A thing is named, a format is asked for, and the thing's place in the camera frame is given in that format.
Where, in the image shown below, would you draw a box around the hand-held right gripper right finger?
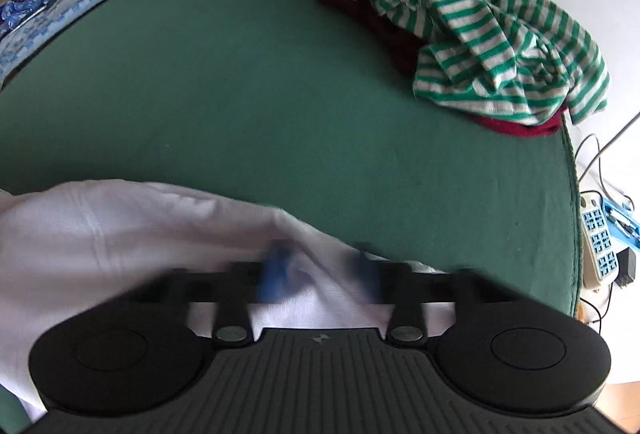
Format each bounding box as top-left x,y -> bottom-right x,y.
351,244 -> 521,345

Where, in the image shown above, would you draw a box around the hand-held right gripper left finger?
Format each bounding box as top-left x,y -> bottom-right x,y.
107,241 -> 301,349

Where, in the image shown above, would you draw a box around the white pants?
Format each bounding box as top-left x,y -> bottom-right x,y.
0,179 -> 451,425

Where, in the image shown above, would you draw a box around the green table cloth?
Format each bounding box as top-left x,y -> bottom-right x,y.
0,0 -> 583,434

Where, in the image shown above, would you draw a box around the dark red garment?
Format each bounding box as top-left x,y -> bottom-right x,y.
315,0 -> 566,139

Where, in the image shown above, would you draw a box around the white power strip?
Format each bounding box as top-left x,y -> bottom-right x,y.
580,191 -> 621,289

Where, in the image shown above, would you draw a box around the black power adapter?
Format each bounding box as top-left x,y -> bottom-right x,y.
615,248 -> 637,289

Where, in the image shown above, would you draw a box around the blue tray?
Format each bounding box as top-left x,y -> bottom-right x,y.
600,196 -> 640,249

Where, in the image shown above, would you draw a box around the green striped shirt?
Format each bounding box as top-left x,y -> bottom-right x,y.
352,0 -> 611,127

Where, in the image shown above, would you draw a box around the white desk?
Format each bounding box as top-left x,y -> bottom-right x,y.
572,124 -> 640,330

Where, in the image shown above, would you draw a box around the grey wall cable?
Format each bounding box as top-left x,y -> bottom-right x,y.
592,111 -> 640,179

